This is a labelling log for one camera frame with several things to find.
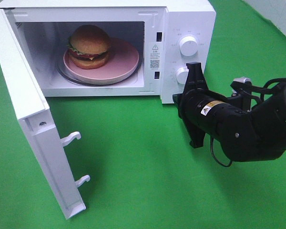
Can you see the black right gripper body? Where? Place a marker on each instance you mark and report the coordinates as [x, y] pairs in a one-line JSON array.
[[203, 111]]

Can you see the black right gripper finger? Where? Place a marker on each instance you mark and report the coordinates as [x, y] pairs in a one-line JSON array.
[[195, 79], [196, 134]]

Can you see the white dial knob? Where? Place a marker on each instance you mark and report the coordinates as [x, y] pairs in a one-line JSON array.
[[188, 45], [181, 75]]

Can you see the pink round plate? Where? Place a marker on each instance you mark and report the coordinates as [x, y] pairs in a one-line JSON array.
[[122, 63]]

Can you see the burger with lettuce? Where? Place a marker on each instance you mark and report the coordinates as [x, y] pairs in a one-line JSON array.
[[89, 47]]

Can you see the white microwave door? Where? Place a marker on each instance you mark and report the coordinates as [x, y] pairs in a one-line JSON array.
[[34, 116]]

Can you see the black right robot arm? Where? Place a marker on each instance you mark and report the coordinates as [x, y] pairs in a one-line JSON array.
[[250, 124]]

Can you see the green table cloth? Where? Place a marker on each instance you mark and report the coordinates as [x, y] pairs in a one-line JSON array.
[[144, 174]]

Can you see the white microwave oven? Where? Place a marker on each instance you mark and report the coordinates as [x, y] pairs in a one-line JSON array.
[[154, 27]]

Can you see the glass microwave turntable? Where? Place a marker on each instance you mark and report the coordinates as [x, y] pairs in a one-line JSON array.
[[69, 77]]

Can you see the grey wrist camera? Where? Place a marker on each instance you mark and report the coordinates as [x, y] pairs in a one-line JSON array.
[[245, 80]]

